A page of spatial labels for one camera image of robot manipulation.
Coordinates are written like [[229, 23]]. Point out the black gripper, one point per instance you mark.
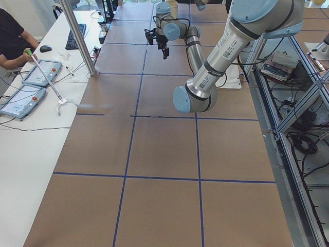
[[161, 40]]

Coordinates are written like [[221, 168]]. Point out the white ribbed HOME mug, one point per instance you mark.
[[174, 7]]

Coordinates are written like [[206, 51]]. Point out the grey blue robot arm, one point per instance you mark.
[[248, 20], [168, 28]]

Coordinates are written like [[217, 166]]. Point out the small metal cup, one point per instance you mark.
[[103, 27]]

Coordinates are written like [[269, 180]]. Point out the black computer mouse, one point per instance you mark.
[[45, 48]]

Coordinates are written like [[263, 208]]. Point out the stack of books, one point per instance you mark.
[[279, 66]]

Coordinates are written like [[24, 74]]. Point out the person in black shirt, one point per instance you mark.
[[15, 41]]

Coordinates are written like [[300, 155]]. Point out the near teach pendant tablet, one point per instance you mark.
[[23, 101]]

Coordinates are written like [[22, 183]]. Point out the aluminium frame post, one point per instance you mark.
[[72, 21]]

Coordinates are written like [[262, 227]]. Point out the long grabber stick green handle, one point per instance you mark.
[[62, 101]]

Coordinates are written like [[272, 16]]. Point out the aluminium table frame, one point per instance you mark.
[[295, 113]]

